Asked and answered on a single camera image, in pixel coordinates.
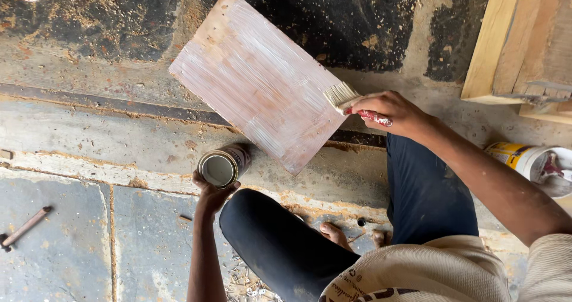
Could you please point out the person's right hand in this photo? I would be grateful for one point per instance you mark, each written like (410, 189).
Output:
(389, 110)

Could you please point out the person's left hand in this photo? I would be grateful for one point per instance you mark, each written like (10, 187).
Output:
(212, 195)

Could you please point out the person's right fingers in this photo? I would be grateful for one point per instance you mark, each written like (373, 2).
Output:
(371, 110)

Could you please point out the round metal paint tin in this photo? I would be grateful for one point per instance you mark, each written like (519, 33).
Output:
(224, 165)

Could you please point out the small black round cap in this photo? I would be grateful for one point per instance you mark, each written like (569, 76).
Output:
(361, 222)

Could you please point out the whitewashed wooden board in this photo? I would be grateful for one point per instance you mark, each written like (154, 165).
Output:
(259, 81)

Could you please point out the person's dark blue trousers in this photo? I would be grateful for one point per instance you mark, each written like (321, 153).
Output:
(339, 230)

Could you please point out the person's toes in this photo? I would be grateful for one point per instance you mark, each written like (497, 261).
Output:
(380, 237)

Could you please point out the person's foot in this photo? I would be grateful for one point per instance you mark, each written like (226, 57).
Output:
(336, 235)

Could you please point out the stack of wooden planks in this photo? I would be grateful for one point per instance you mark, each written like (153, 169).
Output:
(520, 47)

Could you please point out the white plastic paint bucket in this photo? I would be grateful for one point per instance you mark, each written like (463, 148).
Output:
(534, 168)

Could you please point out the person's beige printed shirt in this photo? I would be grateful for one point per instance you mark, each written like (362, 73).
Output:
(447, 270)

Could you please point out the heap of metal screws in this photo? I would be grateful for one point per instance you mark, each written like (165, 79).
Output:
(248, 282)

